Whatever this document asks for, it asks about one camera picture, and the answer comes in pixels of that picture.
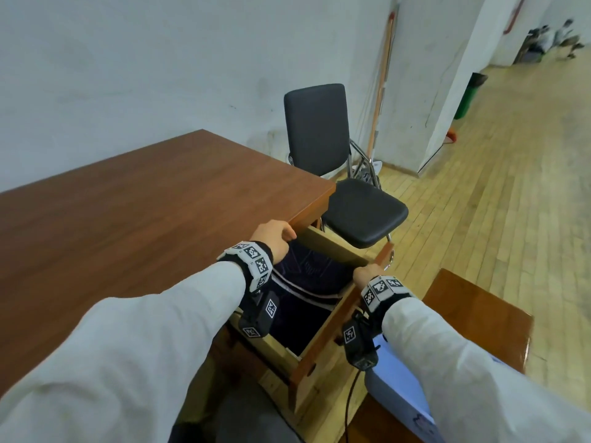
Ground person's right hand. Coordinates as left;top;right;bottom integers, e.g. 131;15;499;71
352;264;387;291

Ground person's left hand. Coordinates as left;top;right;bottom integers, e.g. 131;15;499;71
249;220;298;265

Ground wooden drawer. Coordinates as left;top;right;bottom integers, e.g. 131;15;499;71
228;225;396;413

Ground dark patterned garment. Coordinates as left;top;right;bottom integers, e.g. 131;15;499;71
267;282;334;357

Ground light blue plastic basin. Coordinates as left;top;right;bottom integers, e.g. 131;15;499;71
364;334;509;443

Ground person's left forearm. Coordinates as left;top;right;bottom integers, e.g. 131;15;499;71
0;261;247;443

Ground person's right forearm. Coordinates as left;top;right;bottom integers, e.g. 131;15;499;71
382;297;591;443

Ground person's grey trouser legs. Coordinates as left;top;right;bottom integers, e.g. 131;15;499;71
168;377;304;443

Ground right wristband with marker tags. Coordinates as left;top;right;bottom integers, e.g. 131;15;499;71
360;275;417;326

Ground wristband with marker tags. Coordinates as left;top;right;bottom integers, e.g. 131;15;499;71
360;275;417;326
216;241;275;295

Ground left wristband with marker tags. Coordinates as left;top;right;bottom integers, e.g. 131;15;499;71
216;241;275;295

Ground grey mop head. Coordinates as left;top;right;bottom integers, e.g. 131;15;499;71
352;159;384;186

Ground brown wooden bench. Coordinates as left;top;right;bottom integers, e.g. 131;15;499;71
341;268;535;443

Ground black padded metal chair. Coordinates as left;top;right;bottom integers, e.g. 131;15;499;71
283;83;410;265

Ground brown wooden desk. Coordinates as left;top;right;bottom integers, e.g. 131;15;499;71
0;129;337;397

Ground wooden mop stick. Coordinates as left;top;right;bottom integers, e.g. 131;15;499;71
367;9;396;160

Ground green trash bin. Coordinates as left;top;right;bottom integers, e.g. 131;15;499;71
454;72;489;121

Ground dark bags on bench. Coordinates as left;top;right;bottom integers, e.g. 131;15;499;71
516;25;556;64

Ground black camera cable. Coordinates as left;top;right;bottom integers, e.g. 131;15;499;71
344;369;364;443

